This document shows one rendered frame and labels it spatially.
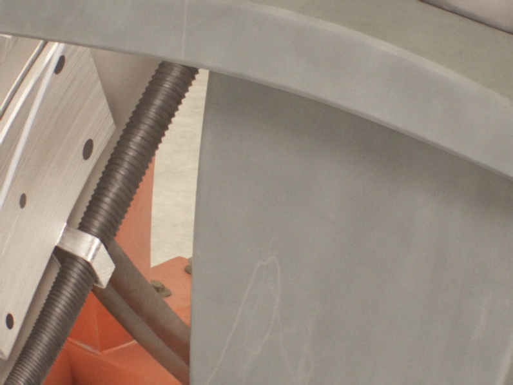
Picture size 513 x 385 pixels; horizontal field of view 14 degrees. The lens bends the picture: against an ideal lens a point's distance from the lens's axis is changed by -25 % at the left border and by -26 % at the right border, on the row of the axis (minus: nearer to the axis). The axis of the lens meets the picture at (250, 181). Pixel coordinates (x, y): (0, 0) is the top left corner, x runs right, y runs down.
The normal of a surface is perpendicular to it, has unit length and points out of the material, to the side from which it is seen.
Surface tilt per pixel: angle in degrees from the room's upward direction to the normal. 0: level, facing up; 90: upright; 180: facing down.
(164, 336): 90
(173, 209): 0
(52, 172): 90
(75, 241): 40
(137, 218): 90
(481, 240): 90
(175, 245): 0
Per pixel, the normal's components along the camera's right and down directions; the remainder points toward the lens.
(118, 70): 0.85, 0.23
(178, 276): 0.08, -0.94
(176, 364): -0.41, 0.85
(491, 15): -0.09, 0.34
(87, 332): -0.52, 0.23
